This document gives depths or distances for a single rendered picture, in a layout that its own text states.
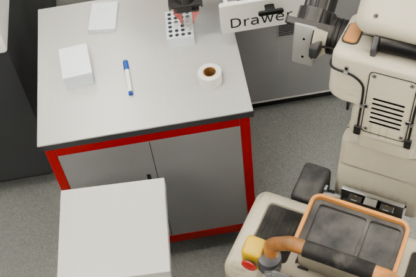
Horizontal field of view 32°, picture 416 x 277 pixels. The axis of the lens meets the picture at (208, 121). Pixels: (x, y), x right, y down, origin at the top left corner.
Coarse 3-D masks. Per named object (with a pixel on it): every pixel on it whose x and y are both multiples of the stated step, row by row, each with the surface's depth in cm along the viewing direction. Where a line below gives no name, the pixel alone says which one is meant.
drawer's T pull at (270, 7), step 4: (268, 4) 212; (272, 4) 211; (268, 8) 211; (272, 8) 210; (280, 8) 210; (260, 12) 210; (264, 12) 210; (268, 12) 210; (272, 12) 210; (276, 12) 210; (280, 12) 210; (260, 16) 210
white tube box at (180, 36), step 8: (168, 16) 229; (184, 16) 228; (168, 24) 226; (184, 24) 226; (192, 24) 225; (168, 32) 224; (176, 32) 224; (184, 32) 224; (192, 32) 223; (168, 40) 223; (176, 40) 223; (184, 40) 223; (192, 40) 224
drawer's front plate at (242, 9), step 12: (240, 0) 211; (252, 0) 211; (264, 0) 211; (276, 0) 211; (288, 0) 212; (300, 0) 213; (228, 12) 212; (240, 12) 213; (252, 12) 214; (288, 12) 216; (228, 24) 216; (264, 24) 218; (276, 24) 219
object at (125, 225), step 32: (64, 192) 195; (96, 192) 194; (128, 192) 193; (160, 192) 192; (64, 224) 188; (96, 224) 187; (128, 224) 187; (160, 224) 186; (64, 256) 182; (96, 256) 182; (128, 256) 181; (160, 256) 180
